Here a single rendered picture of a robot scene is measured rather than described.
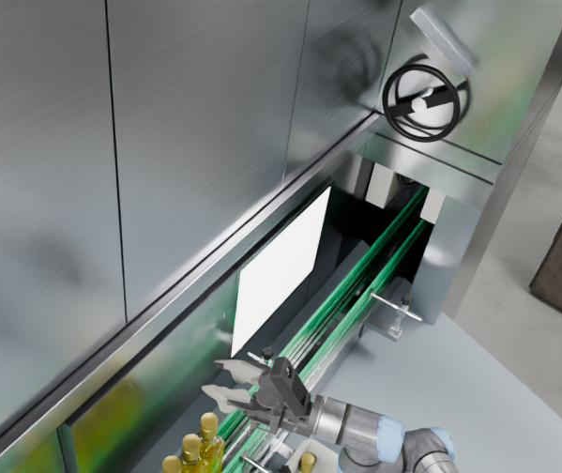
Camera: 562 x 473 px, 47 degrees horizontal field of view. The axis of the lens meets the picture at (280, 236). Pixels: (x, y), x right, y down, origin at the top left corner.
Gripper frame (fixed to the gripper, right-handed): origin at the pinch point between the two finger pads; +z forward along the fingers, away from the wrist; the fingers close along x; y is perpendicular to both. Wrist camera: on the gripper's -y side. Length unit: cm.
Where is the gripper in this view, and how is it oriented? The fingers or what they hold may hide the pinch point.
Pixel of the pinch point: (214, 373)
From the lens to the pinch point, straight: 120.4
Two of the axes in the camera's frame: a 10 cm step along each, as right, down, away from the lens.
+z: -9.5, -2.8, 1.4
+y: -1.2, 7.3, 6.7
